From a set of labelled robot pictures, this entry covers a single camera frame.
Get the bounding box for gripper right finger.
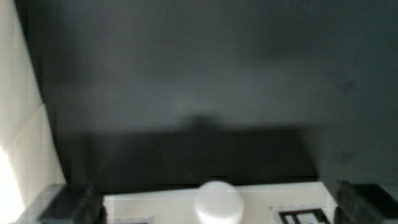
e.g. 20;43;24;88
333;182;398;224

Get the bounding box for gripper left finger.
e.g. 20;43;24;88
38;185;104;224

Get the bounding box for white drawer box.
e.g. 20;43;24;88
102;182;335;224

